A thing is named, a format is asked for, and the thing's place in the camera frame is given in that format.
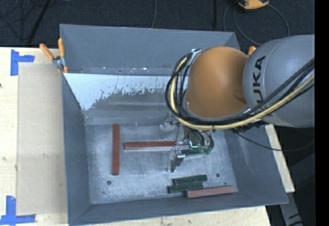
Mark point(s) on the pale wood board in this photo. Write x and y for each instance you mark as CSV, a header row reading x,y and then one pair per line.
x,y
41,130

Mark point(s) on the dark green flat block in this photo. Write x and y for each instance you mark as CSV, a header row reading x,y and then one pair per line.
x,y
183,188
190,179

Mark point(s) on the red-brown flat block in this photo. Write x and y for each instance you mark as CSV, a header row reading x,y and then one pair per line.
x,y
146,144
116,150
209,191

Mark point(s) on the grey metal bin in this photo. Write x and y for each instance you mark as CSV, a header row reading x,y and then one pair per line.
x,y
144,47

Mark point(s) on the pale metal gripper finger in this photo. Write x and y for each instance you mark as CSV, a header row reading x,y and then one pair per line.
x,y
172,121
176,159

